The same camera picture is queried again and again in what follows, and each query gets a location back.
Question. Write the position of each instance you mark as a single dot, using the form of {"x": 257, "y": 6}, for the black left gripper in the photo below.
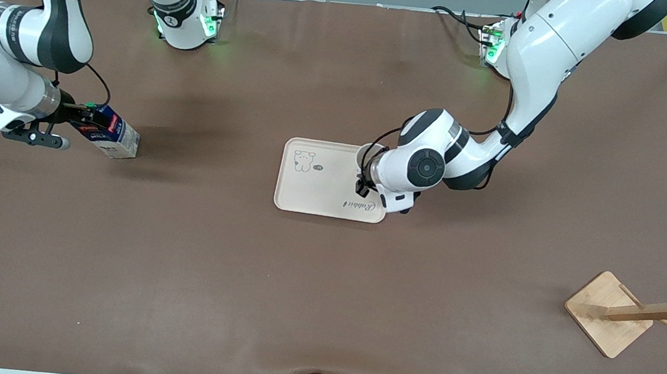
{"x": 362, "y": 185}

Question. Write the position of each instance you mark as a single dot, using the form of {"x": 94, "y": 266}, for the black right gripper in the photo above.
{"x": 68, "y": 113}

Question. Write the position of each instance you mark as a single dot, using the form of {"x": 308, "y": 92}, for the blue milk carton green cap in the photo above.
{"x": 118, "y": 143}

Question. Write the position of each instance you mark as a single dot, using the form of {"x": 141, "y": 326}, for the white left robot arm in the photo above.
{"x": 540, "y": 47}

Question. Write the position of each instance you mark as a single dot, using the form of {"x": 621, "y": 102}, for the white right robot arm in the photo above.
{"x": 4, "y": 72}

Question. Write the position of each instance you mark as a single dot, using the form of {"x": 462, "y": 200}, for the beige tray with bear print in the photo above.
{"x": 315, "y": 188}

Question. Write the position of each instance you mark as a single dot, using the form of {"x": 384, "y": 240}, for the brown table cover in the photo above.
{"x": 321, "y": 303}

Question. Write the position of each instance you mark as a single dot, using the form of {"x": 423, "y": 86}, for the wooden mug stand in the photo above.
{"x": 602, "y": 311}

